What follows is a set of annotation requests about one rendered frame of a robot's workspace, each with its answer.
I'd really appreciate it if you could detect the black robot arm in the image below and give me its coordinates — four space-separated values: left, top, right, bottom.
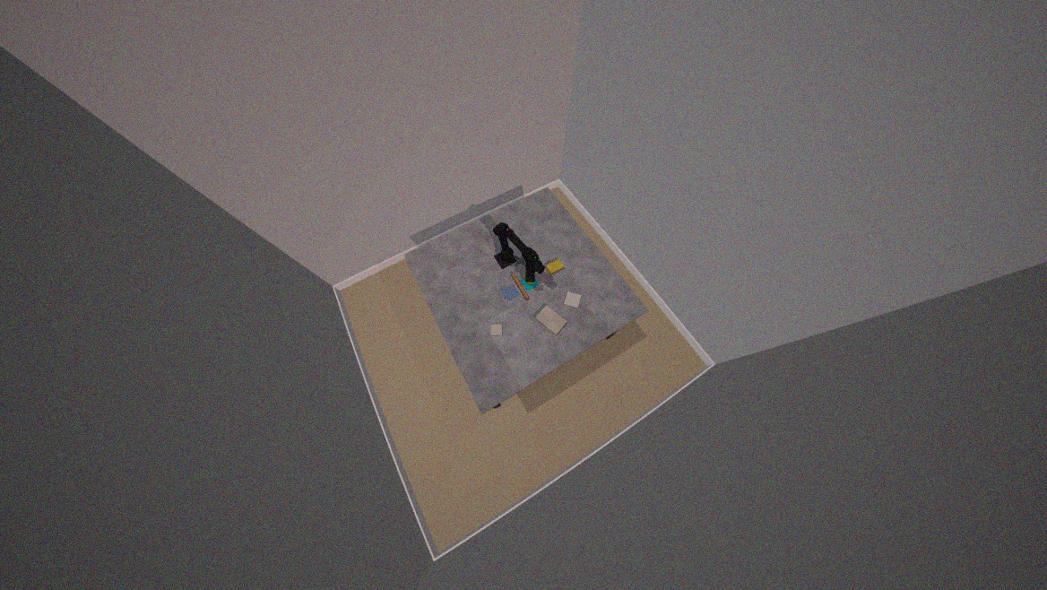
493 222 545 274

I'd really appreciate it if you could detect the orange wooden flat bar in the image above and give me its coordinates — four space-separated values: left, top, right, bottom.
512 273 529 300

